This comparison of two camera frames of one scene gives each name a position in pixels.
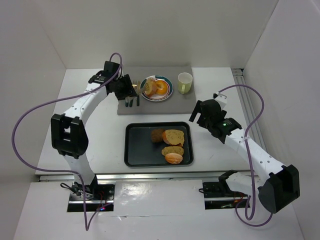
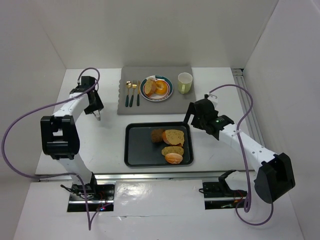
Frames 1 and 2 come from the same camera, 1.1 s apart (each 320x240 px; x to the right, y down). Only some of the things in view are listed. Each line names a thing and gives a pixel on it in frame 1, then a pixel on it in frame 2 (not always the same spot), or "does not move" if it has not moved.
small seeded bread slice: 169,149 does not move
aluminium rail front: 158,176 does not move
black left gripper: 129,88 → 94,107
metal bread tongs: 140,91 → 97,113
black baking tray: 140,151 does not move
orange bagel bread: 161,87 does not move
